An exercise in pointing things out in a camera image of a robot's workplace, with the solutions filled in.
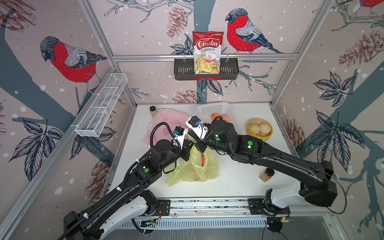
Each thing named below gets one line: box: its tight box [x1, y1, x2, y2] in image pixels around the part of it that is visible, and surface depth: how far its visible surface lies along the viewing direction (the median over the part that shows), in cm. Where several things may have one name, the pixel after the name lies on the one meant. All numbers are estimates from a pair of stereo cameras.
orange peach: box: [211, 113, 222, 121], surface depth 109 cm
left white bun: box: [250, 124, 260, 134], surface depth 100 cm
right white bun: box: [259, 123, 271, 136], surface depth 100 cm
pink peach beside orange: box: [221, 114, 230, 123], surface depth 108 cm
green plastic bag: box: [168, 134, 219, 187], surface depth 74 cm
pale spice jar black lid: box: [149, 105, 156, 119], surface depth 109 cm
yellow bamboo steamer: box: [246, 118, 274, 142], surface depth 100 cm
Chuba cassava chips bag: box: [192, 31, 224, 75], surface depth 87 cm
